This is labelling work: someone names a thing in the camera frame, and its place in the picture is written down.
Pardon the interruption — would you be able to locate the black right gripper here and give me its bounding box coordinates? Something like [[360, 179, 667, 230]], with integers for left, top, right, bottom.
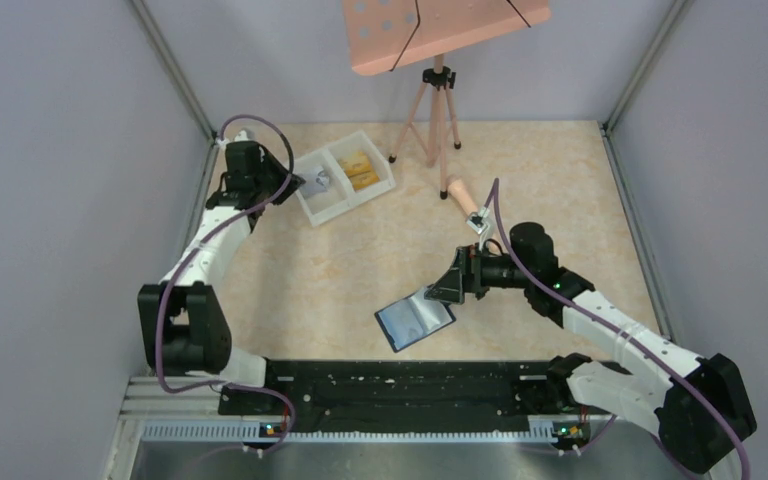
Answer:
[[425, 242, 533, 304]]

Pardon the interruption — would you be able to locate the silver card pulled out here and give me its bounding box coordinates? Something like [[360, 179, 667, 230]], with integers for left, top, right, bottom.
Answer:
[[298, 169, 330, 198]]

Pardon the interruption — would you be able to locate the blue leather card holder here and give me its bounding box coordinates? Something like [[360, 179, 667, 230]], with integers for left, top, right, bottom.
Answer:
[[374, 287, 456, 353]]

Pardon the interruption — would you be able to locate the yellow card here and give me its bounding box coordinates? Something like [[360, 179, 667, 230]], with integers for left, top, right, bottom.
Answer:
[[349, 171, 380, 192], [337, 150, 372, 177]]

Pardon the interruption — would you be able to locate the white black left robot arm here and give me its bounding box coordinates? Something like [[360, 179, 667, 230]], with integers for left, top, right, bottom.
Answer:
[[137, 137, 304, 414]]

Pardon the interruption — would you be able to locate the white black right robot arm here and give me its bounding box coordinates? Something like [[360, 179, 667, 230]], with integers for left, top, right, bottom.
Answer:
[[425, 222, 757, 479]]

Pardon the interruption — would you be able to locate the yellow card in tray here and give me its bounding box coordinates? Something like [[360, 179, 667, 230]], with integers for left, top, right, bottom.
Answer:
[[337, 150, 372, 177]]

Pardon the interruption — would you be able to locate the white two-compartment plastic tray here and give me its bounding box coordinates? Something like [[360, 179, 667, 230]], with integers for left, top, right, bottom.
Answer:
[[295, 130, 396, 227]]

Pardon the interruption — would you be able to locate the pink cylindrical tube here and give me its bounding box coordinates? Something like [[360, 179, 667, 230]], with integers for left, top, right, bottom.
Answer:
[[446, 175, 481, 216]]

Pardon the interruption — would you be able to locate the pink tripod music stand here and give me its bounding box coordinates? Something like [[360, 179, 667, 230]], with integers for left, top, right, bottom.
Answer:
[[341, 0, 551, 200]]

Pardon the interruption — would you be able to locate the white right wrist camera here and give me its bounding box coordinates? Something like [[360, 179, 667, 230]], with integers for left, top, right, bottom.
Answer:
[[466, 206, 495, 251]]

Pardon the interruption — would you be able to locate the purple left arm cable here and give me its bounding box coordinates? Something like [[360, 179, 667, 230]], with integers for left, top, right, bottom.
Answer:
[[155, 113, 297, 458]]

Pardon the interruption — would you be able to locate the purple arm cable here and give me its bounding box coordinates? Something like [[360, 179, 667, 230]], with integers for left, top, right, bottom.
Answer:
[[155, 113, 297, 458], [483, 177, 753, 480]]

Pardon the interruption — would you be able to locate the aluminium frame rail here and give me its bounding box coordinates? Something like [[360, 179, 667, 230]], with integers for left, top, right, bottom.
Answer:
[[102, 374, 743, 480]]

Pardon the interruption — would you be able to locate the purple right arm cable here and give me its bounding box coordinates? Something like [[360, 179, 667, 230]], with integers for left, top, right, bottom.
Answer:
[[483, 177, 753, 480]]

